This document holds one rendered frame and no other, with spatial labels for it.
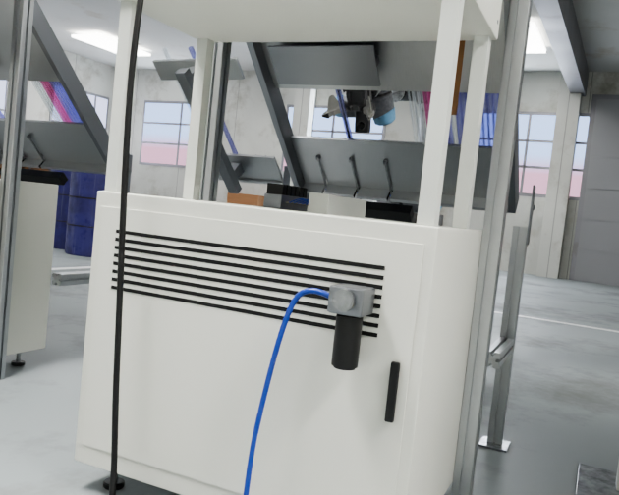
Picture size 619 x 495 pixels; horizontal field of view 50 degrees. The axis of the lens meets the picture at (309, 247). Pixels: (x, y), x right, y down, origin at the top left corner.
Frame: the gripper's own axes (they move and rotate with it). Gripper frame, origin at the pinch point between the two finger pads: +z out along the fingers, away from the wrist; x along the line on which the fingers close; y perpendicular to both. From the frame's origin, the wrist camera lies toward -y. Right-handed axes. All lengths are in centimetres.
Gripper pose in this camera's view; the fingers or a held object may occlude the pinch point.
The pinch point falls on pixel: (345, 120)
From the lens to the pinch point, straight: 197.3
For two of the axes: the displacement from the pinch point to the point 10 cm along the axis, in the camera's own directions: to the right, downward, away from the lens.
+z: -4.0, 5.4, -7.4
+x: 9.1, 1.2, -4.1
